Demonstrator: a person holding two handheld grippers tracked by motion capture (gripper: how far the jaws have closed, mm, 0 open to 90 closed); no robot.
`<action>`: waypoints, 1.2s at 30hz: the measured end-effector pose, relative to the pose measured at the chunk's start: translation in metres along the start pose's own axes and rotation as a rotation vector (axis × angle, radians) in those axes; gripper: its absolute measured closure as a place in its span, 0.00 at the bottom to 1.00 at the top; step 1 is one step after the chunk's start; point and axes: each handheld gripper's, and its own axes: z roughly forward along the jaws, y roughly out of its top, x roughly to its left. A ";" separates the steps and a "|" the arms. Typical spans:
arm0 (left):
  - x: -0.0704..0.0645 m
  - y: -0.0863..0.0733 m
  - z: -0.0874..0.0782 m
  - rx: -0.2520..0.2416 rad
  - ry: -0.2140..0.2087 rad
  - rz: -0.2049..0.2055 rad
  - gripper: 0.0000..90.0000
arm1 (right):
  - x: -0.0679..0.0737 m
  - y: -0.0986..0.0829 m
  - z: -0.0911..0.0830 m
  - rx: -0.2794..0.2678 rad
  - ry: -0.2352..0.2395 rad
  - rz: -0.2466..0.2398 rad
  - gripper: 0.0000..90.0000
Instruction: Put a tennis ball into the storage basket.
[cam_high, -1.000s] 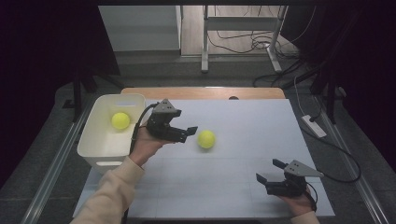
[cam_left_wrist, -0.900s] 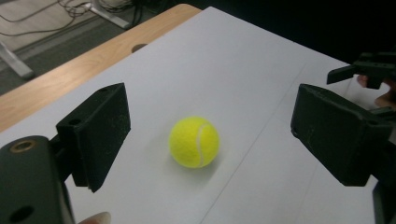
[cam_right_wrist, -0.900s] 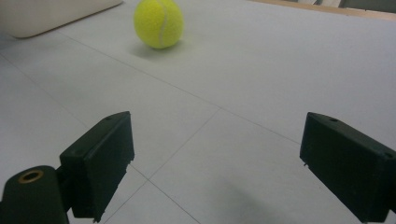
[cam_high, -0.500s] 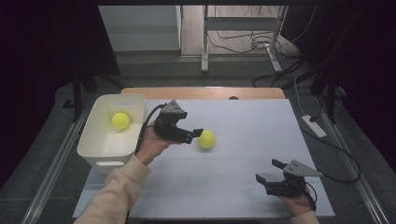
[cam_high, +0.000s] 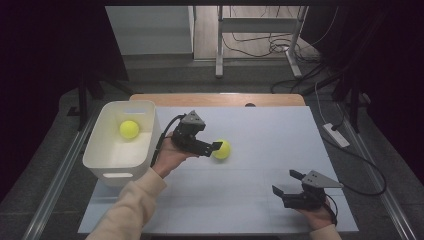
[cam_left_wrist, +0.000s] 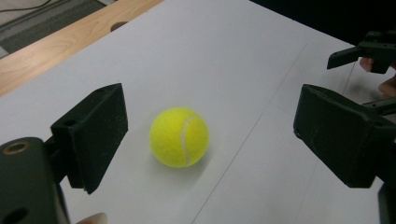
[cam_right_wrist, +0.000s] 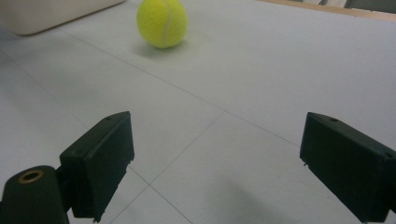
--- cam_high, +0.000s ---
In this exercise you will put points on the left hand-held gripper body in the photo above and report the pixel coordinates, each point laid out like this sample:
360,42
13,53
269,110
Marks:
193,121

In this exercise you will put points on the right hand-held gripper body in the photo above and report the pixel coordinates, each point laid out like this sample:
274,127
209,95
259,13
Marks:
318,180

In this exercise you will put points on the yellow tennis ball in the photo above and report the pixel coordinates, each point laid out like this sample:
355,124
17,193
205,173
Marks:
224,152
129,129

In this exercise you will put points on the white plastic bin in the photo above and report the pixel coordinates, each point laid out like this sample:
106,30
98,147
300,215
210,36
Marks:
120,156

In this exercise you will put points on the person's right hand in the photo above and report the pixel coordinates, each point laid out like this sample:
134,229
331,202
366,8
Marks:
316,218

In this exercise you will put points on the person's left hand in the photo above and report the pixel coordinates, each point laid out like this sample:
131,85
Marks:
171,156

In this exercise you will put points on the wooden table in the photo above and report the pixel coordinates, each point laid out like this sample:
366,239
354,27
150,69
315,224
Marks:
200,100

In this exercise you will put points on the white board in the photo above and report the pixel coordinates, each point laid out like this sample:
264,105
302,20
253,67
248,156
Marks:
266,140

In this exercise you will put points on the white power strip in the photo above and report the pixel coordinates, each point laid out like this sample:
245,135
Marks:
336,135

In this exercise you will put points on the black stand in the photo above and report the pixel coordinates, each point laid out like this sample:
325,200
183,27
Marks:
354,106
82,100

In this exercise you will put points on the white cabinet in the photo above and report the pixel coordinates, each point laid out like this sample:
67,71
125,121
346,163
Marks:
150,30

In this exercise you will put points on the metal floor rail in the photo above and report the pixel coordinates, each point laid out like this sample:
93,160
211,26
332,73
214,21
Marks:
56,186
383,193

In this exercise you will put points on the white metal stand frame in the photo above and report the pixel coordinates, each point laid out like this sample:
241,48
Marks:
219,50

